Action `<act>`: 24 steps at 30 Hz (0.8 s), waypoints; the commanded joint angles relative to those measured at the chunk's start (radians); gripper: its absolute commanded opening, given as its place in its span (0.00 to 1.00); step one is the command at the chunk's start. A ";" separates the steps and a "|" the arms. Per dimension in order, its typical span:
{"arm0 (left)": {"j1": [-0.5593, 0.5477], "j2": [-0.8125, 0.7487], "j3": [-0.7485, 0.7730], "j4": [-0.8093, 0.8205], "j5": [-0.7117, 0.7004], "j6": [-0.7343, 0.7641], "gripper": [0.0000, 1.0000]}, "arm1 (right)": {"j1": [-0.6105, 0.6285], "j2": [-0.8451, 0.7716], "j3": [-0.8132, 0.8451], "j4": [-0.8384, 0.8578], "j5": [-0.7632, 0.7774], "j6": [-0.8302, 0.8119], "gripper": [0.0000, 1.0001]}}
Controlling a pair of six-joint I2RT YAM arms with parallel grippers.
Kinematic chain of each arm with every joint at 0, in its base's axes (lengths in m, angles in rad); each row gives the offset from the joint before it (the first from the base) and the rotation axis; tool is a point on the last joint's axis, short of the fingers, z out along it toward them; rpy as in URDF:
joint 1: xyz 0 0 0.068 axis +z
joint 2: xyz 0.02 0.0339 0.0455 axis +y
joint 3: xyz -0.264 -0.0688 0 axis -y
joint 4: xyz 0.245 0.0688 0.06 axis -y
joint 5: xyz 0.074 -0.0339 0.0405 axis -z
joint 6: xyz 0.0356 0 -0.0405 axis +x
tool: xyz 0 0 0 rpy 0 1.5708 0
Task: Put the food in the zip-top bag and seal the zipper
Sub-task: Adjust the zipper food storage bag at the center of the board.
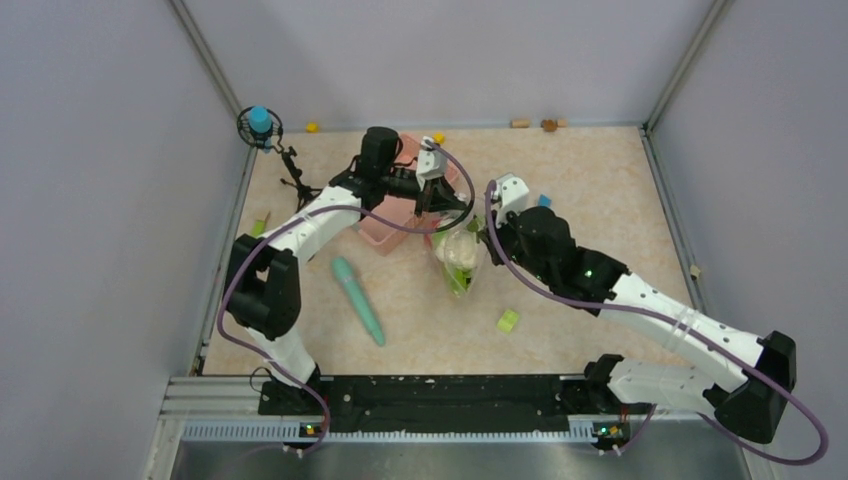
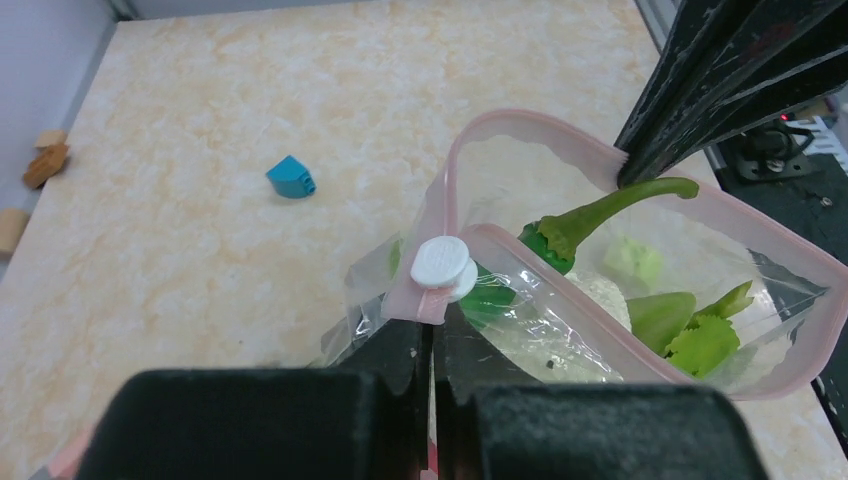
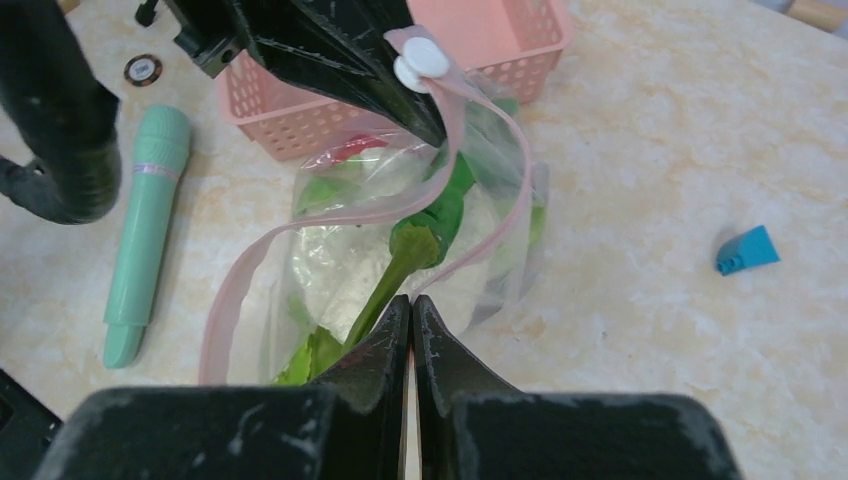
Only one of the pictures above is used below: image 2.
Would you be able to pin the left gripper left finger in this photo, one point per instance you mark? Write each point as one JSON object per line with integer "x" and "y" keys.
{"x": 391, "y": 415}

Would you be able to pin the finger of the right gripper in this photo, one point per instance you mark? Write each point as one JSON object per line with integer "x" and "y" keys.
{"x": 757, "y": 70}
{"x": 695, "y": 24}

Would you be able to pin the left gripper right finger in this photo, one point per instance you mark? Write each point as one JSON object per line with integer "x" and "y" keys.
{"x": 464, "y": 360}

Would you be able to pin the white cauliflower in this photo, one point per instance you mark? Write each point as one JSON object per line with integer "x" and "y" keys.
{"x": 541, "y": 344}

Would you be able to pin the green bell pepper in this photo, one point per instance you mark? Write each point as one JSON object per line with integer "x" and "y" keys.
{"x": 555, "y": 238}

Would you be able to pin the clear pink zip bag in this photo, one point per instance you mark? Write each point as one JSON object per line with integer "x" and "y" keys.
{"x": 510, "y": 167}

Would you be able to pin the green celery stalk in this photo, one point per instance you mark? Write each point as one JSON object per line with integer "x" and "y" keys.
{"x": 670, "y": 324}

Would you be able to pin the blue toy block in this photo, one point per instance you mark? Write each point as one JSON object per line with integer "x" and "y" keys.
{"x": 291, "y": 179}

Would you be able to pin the brown wooden piece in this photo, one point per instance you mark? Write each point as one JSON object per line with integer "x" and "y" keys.
{"x": 49, "y": 162}

